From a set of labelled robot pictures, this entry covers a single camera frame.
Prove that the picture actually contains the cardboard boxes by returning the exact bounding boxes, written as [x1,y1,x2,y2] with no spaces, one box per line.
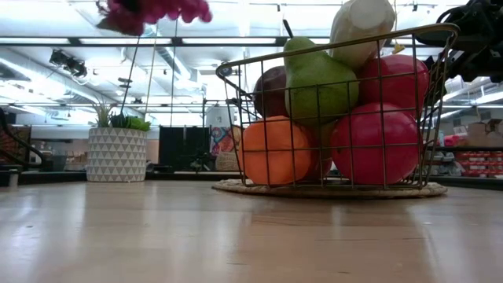
[467,119,503,149]

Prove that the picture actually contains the black overhead rig beam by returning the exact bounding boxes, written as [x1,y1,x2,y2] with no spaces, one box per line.
[0,36,417,48]

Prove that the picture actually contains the bronze wire basket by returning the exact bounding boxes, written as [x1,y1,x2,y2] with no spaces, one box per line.
[215,22,461,191]

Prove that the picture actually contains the green pear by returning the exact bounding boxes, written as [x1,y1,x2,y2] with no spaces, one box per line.
[282,18,361,127]

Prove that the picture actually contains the black curved cable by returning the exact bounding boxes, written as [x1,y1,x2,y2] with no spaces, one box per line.
[0,108,53,173]

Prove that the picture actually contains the round woven placemat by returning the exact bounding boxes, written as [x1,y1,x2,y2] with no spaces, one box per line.
[211,178,449,200]

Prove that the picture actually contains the woven wicker basket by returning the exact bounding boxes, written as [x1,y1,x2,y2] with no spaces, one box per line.
[215,151,241,172]

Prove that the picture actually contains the black aluminium table frame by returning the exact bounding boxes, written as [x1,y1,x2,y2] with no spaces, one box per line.
[0,170,503,193]

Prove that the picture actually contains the black ceiling fixture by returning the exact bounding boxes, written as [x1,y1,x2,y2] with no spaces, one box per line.
[49,49,88,79]

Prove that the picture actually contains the colourful patterned cloth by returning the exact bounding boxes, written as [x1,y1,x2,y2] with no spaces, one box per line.
[210,124,243,156]

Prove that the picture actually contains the purple grape bunch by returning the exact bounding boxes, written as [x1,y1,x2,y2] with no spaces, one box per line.
[95,0,214,37]

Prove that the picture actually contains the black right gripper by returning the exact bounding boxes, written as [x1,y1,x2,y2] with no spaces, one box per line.
[415,0,493,83]

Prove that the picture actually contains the green succulent in white pot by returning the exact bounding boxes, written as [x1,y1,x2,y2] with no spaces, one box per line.
[86,101,152,183]

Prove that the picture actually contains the red apple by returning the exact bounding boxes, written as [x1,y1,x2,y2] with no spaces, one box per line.
[329,102,422,186]
[358,53,431,119]

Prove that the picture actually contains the long thin black cable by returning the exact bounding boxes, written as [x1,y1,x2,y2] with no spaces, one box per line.
[119,35,141,116]

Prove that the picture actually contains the dark red pomegranate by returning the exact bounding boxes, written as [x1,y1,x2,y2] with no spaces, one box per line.
[252,65,290,119]

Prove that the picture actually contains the shelf with red bins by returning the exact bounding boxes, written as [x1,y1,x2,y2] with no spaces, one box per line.
[431,133,503,178]

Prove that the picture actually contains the orange fruit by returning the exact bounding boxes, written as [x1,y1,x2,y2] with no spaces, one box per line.
[239,115,316,186]

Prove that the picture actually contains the white cylindrical container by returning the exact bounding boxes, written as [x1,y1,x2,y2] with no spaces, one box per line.
[205,105,236,127]

